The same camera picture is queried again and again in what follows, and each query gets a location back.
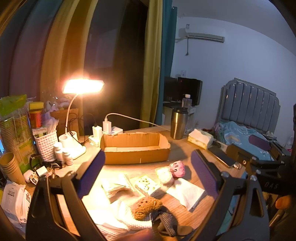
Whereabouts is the person's left hand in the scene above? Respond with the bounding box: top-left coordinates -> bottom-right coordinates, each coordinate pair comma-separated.
116,228 -> 153,241

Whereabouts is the clear plastic water bottle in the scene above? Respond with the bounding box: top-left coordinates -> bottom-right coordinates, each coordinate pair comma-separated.
181,94 -> 192,113

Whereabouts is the white paper napkin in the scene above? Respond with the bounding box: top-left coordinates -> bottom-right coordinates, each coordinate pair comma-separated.
166,178 -> 206,212

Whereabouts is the white fluffy bagged item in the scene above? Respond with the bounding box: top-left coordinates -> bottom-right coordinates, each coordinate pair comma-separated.
155,166 -> 174,184

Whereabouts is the striped curtain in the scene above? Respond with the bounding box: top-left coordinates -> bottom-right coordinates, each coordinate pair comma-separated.
0,0 -> 97,112

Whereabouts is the white wipes packet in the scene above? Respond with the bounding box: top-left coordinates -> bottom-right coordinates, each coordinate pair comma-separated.
0,181 -> 31,229

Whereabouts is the bag of cotton swabs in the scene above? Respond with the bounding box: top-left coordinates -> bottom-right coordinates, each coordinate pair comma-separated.
101,173 -> 136,204

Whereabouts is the brown paper bag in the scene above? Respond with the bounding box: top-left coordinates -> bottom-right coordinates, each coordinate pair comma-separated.
50,108 -> 80,137

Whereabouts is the white waffle towel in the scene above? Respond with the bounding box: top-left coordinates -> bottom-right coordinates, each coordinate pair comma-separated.
88,197 -> 153,241

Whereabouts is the steel tumbler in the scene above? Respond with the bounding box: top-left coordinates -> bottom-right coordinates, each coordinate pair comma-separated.
170,108 -> 189,140

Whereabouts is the small round white device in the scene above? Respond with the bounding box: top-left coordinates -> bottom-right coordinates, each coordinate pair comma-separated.
23,170 -> 39,185

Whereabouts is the stack of brown paper cups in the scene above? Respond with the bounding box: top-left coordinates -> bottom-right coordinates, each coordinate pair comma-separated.
0,152 -> 26,185

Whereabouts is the teal curtain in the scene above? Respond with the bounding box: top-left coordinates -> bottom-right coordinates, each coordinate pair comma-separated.
155,0 -> 178,126

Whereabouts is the cardboard box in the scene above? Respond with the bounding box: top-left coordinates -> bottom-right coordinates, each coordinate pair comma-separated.
100,132 -> 171,165

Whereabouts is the yellow tissue box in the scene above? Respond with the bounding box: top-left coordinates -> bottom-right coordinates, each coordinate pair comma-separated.
187,128 -> 214,150

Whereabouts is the black computer monitor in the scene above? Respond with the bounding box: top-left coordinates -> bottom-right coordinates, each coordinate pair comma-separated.
164,76 -> 203,106

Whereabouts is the blue printed blanket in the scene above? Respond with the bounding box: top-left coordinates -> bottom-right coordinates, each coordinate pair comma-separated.
214,120 -> 275,160

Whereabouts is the green pack of paper cups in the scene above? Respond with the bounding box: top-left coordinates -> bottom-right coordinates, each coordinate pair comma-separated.
0,95 -> 35,174

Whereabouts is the pink plush toy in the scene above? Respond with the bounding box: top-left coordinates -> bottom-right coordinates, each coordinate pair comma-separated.
169,160 -> 186,178

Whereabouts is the tangled black cord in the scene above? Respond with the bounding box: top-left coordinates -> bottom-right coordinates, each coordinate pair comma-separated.
30,155 -> 64,171

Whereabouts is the black cable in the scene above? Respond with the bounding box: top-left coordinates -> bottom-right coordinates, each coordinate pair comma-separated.
67,112 -> 97,139

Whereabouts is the white phone charger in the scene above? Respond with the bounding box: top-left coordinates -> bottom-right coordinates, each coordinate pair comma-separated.
102,118 -> 112,133

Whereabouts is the person's right hand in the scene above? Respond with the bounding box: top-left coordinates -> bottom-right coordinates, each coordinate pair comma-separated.
275,195 -> 295,210

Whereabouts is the white desk lamp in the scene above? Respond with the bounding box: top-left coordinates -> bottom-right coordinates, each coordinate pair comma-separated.
59,78 -> 105,160

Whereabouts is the brown plush toy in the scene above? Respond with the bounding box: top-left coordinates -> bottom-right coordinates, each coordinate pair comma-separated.
131,196 -> 163,221

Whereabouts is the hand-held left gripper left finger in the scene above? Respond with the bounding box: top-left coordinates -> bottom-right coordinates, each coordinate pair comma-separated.
25,149 -> 107,241

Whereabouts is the white air conditioner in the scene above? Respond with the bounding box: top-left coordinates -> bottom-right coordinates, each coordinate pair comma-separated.
179,27 -> 225,43

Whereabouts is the small white box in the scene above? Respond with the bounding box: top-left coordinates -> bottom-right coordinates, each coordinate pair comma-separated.
36,166 -> 48,178

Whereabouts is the white charging cable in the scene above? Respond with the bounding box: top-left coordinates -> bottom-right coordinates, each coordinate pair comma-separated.
105,113 -> 163,127

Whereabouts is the grey padded headboard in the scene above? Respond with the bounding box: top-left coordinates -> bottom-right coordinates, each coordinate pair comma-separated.
216,77 -> 281,137

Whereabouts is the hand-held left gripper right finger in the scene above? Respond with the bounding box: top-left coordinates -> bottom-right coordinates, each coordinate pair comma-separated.
191,149 -> 271,241

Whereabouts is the white woven basket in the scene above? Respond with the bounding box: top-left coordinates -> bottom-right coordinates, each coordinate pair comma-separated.
34,130 -> 58,162

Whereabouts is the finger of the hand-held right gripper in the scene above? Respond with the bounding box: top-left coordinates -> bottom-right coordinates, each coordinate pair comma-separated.
225,144 -> 258,168
248,135 -> 290,158

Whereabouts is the black smartphone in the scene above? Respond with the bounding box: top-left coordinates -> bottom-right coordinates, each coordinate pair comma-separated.
208,146 -> 235,168

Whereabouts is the crumpled plastic bag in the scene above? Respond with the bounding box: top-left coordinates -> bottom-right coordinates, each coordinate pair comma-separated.
43,97 -> 70,130

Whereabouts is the yellow curtain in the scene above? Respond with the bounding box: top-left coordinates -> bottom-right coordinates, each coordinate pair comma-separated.
140,0 -> 162,130

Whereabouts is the red jar with yellow lid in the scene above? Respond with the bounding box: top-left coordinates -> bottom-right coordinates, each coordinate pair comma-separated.
28,101 -> 44,129

